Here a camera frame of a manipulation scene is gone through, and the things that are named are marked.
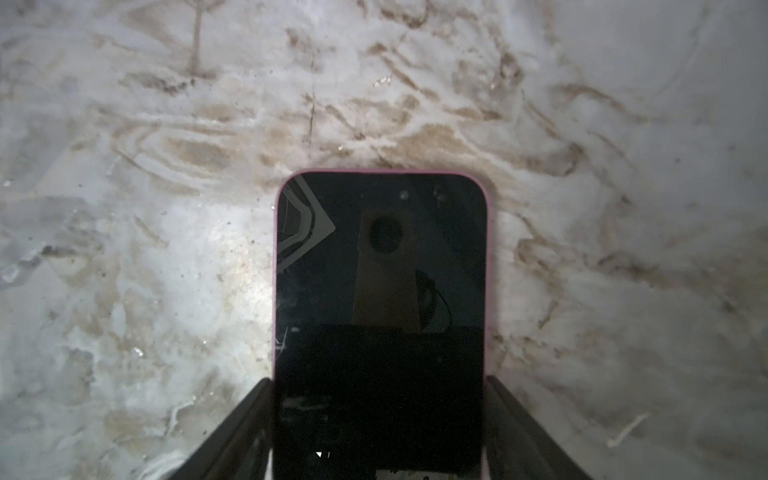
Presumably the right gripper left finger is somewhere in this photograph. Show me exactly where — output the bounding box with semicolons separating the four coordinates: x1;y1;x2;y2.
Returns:
170;378;274;480

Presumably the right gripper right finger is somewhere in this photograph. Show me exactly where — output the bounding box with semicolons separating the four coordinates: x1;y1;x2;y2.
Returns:
484;375;591;480

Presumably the black phone case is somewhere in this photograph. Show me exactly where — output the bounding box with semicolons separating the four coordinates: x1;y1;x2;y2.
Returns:
272;170;488;479

